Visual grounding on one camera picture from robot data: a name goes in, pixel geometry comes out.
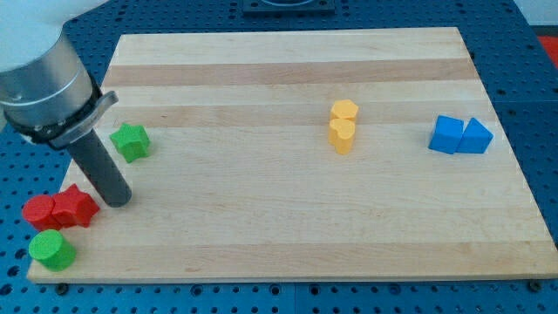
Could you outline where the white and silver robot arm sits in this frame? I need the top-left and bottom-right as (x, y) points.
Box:
(1, 0), (118, 149)

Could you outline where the green star block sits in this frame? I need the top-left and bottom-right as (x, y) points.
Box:
(110, 123), (151, 163)

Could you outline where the red star block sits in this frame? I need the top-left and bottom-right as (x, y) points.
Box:
(51, 184), (100, 228)

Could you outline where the yellow heart block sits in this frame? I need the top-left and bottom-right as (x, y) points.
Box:
(328, 119), (356, 154)

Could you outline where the light wooden board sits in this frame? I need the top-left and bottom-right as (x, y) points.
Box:
(28, 27), (557, 283)

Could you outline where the yellow pentagon block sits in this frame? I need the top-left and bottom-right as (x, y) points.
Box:
(330, 99), (359, 122)

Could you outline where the blue cube block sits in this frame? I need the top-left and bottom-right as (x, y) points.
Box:
(428, 115), (464, 154)

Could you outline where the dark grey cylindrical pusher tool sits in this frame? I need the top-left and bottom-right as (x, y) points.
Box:
(67, 130), (132, 208)

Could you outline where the blue triangle block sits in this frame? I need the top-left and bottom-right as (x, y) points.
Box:
(456, 118), (493, 154)

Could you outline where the red cylinder block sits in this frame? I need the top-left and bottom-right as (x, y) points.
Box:
(22, 195), (62, 231)

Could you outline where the green cylinder block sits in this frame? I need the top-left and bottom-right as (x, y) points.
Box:
(29, 229), (77, 272)

